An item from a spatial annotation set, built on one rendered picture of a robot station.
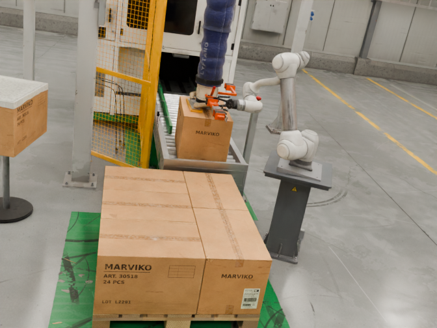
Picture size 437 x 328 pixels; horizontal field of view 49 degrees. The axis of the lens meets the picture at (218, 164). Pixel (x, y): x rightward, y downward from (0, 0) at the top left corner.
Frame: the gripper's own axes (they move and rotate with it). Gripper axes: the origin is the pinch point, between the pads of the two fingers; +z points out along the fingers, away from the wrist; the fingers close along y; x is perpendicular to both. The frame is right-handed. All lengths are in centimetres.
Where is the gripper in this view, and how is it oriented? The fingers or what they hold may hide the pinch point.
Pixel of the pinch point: (212, 101)
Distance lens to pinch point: 382.8
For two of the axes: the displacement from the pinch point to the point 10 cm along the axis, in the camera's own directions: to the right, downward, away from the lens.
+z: -9.7, -0.8, -2.3
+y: -1.7, 9.1, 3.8
